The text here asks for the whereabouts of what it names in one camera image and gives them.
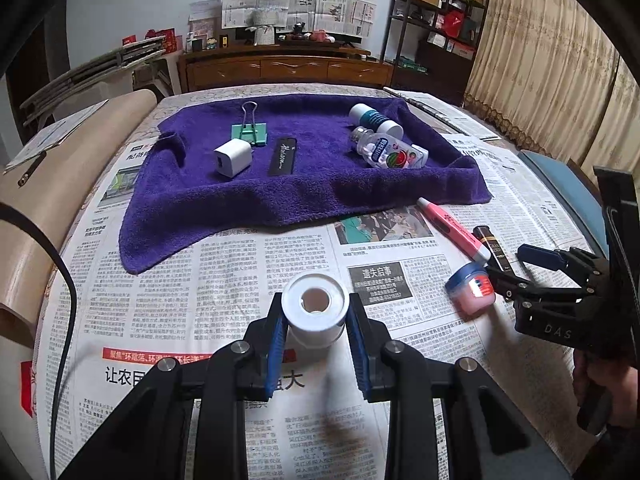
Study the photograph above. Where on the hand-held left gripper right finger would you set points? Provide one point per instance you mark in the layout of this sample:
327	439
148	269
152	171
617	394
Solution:
358	347

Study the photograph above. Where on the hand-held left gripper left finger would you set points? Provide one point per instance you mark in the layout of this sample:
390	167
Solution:
274	342

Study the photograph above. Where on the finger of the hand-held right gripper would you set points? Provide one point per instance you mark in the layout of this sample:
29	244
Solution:
547	259
510	285

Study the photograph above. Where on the blue-lidded pink jar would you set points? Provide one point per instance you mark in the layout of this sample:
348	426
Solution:
470	294

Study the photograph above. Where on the white tape roll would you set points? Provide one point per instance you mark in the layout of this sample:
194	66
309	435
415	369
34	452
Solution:
300	307

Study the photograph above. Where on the clear pill bottle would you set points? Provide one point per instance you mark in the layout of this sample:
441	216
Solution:
390	152

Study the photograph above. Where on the white charger plug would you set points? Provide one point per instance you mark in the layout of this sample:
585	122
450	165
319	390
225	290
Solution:
232	157

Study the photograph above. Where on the green binder clip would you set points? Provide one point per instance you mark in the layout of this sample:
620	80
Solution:
247	134

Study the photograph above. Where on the white and blue bottle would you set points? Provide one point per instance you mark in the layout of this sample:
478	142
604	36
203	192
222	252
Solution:
372	117

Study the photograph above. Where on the person's right hand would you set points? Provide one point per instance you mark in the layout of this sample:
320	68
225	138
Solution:
625	395

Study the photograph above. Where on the black lip balm tube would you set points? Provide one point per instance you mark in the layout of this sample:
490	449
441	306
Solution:
492	246

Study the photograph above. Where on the blue cushioned chair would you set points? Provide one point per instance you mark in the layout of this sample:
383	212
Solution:
555	185

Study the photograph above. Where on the pink tube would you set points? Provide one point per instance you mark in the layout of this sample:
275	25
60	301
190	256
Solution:
450	225

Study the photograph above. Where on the purple towel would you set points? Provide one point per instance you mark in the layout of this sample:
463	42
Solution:
310	195

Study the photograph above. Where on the folded newspaper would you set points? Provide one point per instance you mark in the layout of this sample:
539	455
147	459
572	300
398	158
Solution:
450	115

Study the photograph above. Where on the beige curtain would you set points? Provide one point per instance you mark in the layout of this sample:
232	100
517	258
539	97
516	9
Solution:
550	60

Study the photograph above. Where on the beige side table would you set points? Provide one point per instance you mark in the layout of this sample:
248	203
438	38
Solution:
75	185

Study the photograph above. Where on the dark display shelf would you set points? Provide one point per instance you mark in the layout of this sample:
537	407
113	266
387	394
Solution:
435	25

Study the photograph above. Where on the wooden cabinet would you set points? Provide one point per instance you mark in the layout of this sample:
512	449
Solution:
285	70

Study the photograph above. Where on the white plastic stool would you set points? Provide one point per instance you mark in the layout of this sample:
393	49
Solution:
155	77

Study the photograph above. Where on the black pen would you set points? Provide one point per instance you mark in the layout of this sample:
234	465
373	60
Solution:
31	171

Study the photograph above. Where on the white paper sheet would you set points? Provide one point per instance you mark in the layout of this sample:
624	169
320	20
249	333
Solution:
55	132

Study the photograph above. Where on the red decorations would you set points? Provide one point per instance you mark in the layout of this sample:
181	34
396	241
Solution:
150	40

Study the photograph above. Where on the newspapers on wall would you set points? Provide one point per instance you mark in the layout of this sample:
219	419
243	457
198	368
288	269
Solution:
300	2

